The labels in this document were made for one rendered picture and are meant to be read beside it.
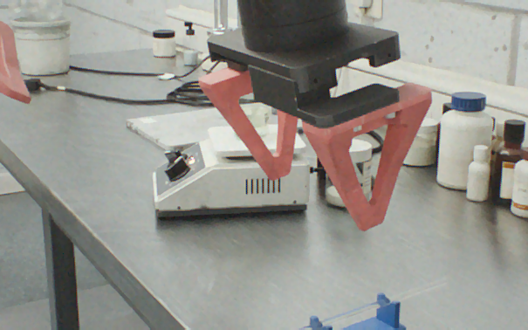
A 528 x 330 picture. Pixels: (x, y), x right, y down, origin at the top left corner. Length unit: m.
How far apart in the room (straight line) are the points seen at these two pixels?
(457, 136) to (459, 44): 0.29
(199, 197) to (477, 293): 0.37
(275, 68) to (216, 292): 0.49
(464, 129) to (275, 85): 0.77
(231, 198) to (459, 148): 0.33
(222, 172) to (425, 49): 0.57
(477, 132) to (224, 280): 0.45
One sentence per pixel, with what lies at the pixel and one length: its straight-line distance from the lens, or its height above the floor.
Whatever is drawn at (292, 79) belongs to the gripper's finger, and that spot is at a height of 1.05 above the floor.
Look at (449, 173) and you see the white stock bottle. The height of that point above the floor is 0.77.
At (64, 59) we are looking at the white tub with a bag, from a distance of 2.03.
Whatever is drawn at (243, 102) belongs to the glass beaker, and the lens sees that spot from 1.07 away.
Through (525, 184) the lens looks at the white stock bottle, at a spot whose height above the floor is 0.80.
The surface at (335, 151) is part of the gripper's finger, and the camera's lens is 0.40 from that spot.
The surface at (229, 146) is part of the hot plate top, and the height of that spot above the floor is 0.84.
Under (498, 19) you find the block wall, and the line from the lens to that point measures 1.37.
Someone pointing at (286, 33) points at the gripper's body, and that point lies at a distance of 0.42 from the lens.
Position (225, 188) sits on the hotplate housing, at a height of 0.79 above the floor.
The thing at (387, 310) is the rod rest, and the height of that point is 0.77.
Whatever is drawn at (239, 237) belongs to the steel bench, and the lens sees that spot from 1.00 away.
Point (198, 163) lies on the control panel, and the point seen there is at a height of 0.81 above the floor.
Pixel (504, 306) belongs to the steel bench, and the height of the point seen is 0.75.
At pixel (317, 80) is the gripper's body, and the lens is 0.40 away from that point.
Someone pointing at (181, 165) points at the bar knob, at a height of 0.81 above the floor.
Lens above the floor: 1.13
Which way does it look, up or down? 17 degrees down
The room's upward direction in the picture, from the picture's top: straight up
